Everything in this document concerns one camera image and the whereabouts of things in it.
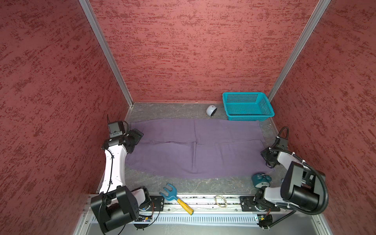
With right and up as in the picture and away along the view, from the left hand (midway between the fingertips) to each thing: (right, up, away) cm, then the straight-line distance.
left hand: (139, 140), depth 81 cm
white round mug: (+44, +19, +25) cm, 54 cm away
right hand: (+75, -12, +10) cm, 77 cm away
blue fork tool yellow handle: (+19, -28, -6) cm, 34 cm away
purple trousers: (+34, -7, +12) cm, 36 cm away
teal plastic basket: (+77, +23, +40) cm, 89 cm away
